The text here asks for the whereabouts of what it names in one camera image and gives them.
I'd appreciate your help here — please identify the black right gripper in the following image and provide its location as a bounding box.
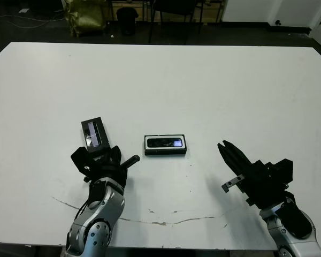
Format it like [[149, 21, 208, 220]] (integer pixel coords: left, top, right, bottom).
[[217, 140, 286, 210]]

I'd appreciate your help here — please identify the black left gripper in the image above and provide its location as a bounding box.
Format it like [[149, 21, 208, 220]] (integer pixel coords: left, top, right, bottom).
[[83, 145, 141, 188]]

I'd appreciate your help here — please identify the black box lid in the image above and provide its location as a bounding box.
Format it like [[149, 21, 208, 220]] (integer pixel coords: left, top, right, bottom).
[[80, 116, 111, 154]]

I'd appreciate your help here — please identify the slim black camera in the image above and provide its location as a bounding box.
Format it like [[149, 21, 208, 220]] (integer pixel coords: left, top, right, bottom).
[[146, 137, 184, 149]]

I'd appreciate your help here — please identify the black box with white tray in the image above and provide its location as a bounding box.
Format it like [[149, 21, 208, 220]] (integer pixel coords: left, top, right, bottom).
[[143, 133, 188, 157]]

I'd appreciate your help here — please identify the black trash bin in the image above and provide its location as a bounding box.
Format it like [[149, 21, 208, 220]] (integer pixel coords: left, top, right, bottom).
[[116, 7, 140, 36]]

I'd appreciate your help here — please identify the yellow-green bag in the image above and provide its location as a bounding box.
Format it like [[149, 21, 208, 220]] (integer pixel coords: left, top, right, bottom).
[[64, 0, 108, 37]]

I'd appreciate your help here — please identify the black chair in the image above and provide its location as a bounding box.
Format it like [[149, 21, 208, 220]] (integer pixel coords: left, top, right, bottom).
[[148, 0, 205, 45]]

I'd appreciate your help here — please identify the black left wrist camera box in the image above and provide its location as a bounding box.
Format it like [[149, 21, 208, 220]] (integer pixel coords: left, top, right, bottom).
[[70, 146, 93, 173]]

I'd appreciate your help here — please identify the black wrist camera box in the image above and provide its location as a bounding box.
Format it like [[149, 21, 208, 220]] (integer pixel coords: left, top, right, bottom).
[[70, 146, 93, 173], [269, 158, 295, 187]]

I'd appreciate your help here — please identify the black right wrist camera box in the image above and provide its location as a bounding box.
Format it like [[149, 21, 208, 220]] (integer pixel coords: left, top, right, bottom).
[[269, 158, 295, 187]]

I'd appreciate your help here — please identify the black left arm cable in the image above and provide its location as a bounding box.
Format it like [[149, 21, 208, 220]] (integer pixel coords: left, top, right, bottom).
[[66, 182, 95, 238]]

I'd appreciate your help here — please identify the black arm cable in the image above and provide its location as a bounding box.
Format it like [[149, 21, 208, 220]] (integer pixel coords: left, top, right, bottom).
[[66, 182, 95, 238], [283, 190, 297, 205]]

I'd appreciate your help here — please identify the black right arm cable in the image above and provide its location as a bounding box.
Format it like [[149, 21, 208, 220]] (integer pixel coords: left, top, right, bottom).
[[283, 190, 297, 205]]

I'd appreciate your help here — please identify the white floor cable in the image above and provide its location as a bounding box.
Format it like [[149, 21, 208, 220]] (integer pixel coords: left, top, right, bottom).
[[0, 11, 68, 29]]

